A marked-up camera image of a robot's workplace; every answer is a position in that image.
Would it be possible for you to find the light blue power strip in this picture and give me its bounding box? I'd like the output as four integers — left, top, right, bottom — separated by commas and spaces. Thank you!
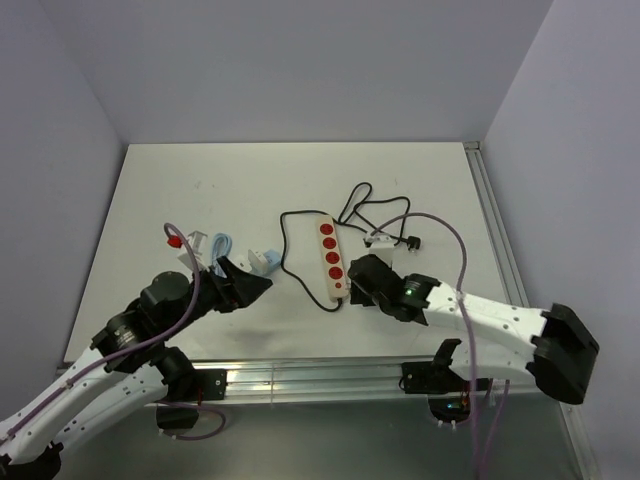
261, 249, 281, 276

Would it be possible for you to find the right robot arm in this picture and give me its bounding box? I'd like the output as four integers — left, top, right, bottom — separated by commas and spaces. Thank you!
348, 255, 600, 405

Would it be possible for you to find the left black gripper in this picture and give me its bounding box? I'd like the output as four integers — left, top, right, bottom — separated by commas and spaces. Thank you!
163, 254, 273, 337

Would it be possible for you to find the aluminium front rail frame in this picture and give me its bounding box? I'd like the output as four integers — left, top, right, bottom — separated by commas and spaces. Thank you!
24, 349, 601, 480

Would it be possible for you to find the beige red power strip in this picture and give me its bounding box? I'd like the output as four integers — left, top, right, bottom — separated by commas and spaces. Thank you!
316, 215, 349, 302

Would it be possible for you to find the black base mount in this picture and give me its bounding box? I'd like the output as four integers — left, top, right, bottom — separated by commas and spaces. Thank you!
155, 369, 227, 442
398, 358, 472, 424

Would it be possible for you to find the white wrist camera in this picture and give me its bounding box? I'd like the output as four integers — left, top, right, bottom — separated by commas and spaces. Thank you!
167, 230, 209, 271
363, 233, 395, 267

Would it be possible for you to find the light blue strip cord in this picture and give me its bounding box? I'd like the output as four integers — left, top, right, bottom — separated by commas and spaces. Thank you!
208, 232, 234, 277

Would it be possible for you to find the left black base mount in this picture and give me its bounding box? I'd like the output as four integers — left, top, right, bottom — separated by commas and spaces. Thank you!
155, 369, 227, 442

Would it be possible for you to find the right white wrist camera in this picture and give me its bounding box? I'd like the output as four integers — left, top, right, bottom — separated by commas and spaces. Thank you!
363, 233, 395, 267

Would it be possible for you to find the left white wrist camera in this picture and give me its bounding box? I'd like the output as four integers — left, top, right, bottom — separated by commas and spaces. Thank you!
167, 230, 209, 271

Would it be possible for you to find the white square charger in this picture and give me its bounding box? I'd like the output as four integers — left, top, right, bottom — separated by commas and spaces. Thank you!
233, 255, 252, 272

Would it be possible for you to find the small white plug adapter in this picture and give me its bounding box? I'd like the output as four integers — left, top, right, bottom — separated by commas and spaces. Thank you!
247, 250, 270, 276

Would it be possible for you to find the aluminium right rail frame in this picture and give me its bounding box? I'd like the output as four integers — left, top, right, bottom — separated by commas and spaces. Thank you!
463, 141, 530, 307

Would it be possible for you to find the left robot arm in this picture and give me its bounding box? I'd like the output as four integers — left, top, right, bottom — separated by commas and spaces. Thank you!
1, 258, 273, 479

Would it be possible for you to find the black power cord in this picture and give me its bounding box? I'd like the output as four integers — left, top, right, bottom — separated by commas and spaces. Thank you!
278, 181, 424, 313

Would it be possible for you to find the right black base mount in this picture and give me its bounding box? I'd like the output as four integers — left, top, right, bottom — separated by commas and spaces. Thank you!
398, 358, 472, 424

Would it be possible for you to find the aluminium rail frame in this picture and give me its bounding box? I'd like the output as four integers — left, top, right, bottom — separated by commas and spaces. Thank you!
24, 349, 601, 480
463, 141, 530, 307

